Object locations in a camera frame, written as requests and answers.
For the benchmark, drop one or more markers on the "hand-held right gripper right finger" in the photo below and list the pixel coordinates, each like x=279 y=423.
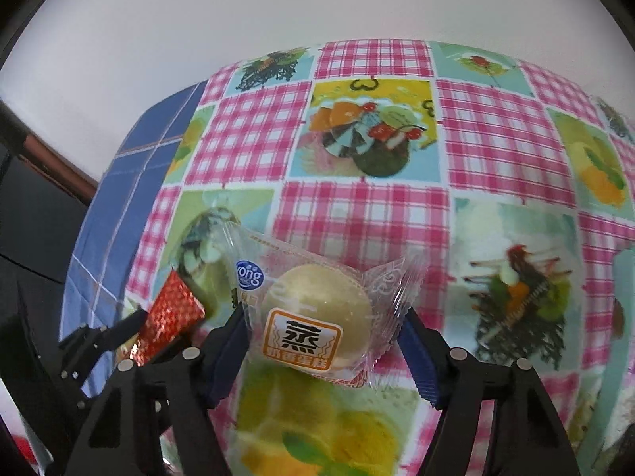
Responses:
x=421 y=362

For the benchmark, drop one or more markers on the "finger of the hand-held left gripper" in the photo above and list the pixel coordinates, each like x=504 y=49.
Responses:
x=119 y=332

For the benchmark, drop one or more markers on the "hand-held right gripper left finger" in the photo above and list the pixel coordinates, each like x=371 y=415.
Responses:
x=225 y=362

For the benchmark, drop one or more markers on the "red patterned foil packet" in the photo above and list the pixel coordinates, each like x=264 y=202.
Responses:
x=171 y=317

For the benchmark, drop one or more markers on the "clear cake packet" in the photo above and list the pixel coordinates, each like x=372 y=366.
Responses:
x=317 y=302

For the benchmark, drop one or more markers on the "dark cabinet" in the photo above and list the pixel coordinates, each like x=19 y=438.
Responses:
x=30 y=238

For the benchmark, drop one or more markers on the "pink checked fruit-print tablecloth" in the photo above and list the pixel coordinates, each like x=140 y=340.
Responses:
x=367 y=218

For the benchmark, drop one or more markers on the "brown wooden frame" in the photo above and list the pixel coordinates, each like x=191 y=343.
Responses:
x=49 y=158

